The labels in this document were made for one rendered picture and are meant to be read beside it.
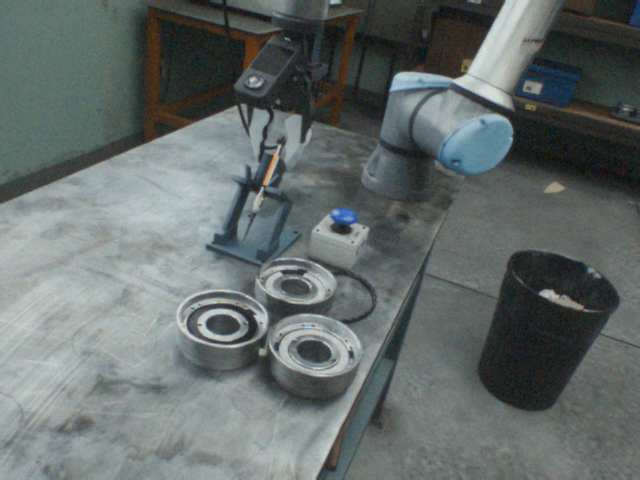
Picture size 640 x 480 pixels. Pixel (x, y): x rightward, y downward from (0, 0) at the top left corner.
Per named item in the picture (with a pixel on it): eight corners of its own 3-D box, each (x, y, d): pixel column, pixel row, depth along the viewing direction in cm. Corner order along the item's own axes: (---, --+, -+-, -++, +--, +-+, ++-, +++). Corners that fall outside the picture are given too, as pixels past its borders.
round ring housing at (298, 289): (323, 338, 71) (329, 311, 69) (242, 317, 72) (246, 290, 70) (337, 293, 80) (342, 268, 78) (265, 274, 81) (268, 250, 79)
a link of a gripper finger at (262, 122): (274, 154, 91) (292, 101, 86) (257, 165, 86) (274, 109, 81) (258, 145, 91) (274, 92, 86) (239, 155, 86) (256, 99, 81)
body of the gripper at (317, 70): (323, 105, 86) (338, 21, 80) (300, 117, 79) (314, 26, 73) (278, 92, 88) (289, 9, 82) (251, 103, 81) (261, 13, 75)
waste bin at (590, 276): (566, 435, 177) (625, 326, 157) (460, 394, 186) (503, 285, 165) (566, 370, 206) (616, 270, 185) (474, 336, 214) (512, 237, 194)
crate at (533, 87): (570, 99, 400) (582, 68, 390) (567, 110, 369) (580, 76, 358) (496, 80, 415) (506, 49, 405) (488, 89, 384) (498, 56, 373)
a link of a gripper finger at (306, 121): (315, 142, 82) (315, 79, 78) (311, 145, 81) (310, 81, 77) (285, 138, 84) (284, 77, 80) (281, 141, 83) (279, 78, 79)
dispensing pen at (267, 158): (229, 235, 83) (271, 129, 84) (239, 240, 87) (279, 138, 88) (242, 240, 82) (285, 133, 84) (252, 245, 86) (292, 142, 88)
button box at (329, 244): (350, 272, 86) (356, 243, 83) (306, 256, 88) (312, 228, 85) (366, 249, 93) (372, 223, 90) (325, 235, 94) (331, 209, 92)
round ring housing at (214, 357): (211, 389, 61) (214, 360, 59) (156, 336, 66) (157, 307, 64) (283, 351, 68) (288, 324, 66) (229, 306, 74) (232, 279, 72)
